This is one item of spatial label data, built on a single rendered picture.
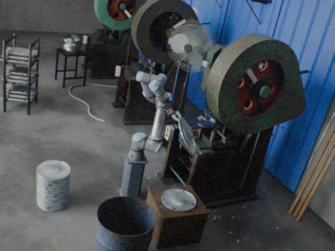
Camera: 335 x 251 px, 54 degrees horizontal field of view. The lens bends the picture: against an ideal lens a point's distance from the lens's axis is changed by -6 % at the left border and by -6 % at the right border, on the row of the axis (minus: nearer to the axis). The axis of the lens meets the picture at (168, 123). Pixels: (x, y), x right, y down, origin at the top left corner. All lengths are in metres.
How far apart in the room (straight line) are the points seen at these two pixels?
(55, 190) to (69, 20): 6.79
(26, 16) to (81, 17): 1.38
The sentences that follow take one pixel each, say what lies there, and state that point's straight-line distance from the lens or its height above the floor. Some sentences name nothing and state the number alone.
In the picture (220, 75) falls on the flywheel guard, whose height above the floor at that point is 1.41.
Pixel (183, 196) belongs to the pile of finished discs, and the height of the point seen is 0.36.
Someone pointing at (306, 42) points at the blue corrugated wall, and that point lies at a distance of 4.03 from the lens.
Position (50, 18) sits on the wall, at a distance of 9.28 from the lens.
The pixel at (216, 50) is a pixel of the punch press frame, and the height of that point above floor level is 1.46.
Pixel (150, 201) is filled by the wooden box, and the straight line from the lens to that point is 2.97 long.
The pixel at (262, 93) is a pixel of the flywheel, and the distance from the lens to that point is 2.78.
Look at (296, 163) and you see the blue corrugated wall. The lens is 4.13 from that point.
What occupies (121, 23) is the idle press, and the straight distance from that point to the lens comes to 5.90.
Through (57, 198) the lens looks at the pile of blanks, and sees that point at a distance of 3.10.
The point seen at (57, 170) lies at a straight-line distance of 3.08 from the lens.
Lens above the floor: 2.12
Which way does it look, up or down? 25 degrees down
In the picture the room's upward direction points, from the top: 12 degrees clockwise
